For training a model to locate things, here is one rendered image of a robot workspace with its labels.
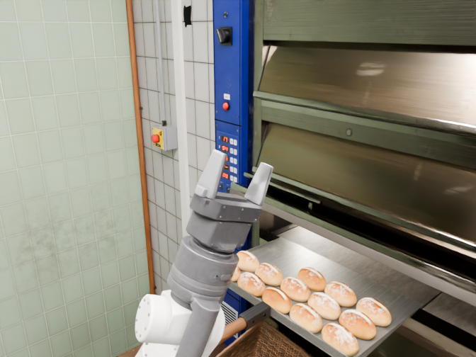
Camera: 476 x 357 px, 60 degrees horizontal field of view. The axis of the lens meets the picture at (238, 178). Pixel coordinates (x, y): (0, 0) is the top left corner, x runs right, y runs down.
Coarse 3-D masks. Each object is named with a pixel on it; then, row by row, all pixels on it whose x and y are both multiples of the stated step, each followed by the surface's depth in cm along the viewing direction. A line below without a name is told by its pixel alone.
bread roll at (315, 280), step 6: (300, 270) 129; (306, 270) 127; (312, 270) 126; (300, 276) 127; (306, 276) 125; (312, 276) 124; (318, 276) 124; (306, 282) 125; (312, 282) 124; (318, 282) 123; (324, 282) 124; (312, 288) 124; (318, 288) 123; (324, 288) 124
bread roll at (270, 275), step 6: (264, 264) 129; (270, 264) 129; (258, 270) 129; (264, 270) 128; (270, 270) 127; (276, 270) 127; (264, 276) 127; (270, 276) 126; (276, 276) 126; (282, 276) 127; (264, 282) 127; (270, 282) 126; (276, 282) 126
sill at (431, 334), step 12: (264, 240) 156; (420, 312) 116; (408, 324) 115; (420, 324) 112; (432, 324) 111; (444, 324) 111; (432, 336) 110; (444, 336) 107; (456, 336) 107; (468, 336) 107; (456, 348) 106; (468, 348) 103
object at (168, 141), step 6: (156, 126) 187; (168, 126) 187; (156, 132) 187; (162, 132) 183; (168, 132) 184; (174, 132) 186; (162, 138) 184; (168, 138) 185; (174, 138) 187; (156, 144) 190; (162, 144) 185; (168, 144) 186; (174, 144) 188
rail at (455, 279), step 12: (276, 204) 125; (288, 204) 123; (300, 216) 118; (312, 216) 115; (336, 228) 109; (360, 240) 104; (372, 240) 102; (384, 252) 99; (396, 252) 97; (408, 264) 95; (420, 264) 92; (432, 264) 91; (444, 276) 88; (456, 276) 87; (468, 288) 85
